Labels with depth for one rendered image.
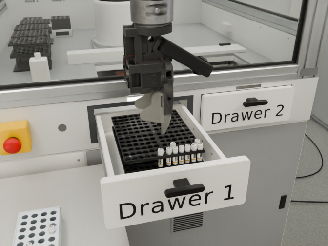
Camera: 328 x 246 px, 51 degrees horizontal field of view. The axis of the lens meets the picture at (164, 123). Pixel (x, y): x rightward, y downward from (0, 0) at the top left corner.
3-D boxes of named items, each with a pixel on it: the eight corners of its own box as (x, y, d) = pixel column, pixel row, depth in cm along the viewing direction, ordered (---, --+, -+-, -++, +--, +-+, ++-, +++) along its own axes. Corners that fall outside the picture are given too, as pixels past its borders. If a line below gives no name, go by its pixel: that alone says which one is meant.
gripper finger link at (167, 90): (158, 110, 67) (156, 66, 64) (167, 109, 68) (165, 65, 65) (165, 117, 63) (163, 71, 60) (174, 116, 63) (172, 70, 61)
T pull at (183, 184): (205, 192, 62) (205, 186, 61) (165, 199, 60) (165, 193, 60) (198, 180, 65) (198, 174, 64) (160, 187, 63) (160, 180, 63)
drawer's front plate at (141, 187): (245, 203, 71) (251, 159, 66) (105, 230, 64) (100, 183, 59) (241, 198, 73) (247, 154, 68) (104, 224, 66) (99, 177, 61)
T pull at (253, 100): (268, 104, 97) (268, 100, 96) (244, 107, 95) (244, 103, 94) (261, 100, 100) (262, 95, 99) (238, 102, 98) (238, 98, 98)
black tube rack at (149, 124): (203, 174, 77) (204, 150, 75) (126, 186, 73) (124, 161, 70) (174, 130, 97) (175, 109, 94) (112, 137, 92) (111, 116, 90)
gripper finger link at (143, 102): (133, 119, 73) (133, 81, 68) (160, 116, 75) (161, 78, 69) (136, 128, 71) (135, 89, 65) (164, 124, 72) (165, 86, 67)
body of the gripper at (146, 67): (124, 83, 68) (120, 21, 62) (165, 79, 70) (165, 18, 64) (131, 97, 61) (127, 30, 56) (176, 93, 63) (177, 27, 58)
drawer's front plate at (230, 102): (289, 120, 106) (295, 87, 101) (201, 132, 99) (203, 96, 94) (286, 117, 108) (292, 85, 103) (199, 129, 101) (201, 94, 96)
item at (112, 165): (235, 194, 72) (237, 170, 69) (112, 216, 66) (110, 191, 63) (178, 114, 106) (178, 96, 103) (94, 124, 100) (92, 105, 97)
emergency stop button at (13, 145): (22, 153, 82) (19, 139, 80) (4, 156, 81) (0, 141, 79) (23, 147, 84) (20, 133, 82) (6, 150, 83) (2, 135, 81)
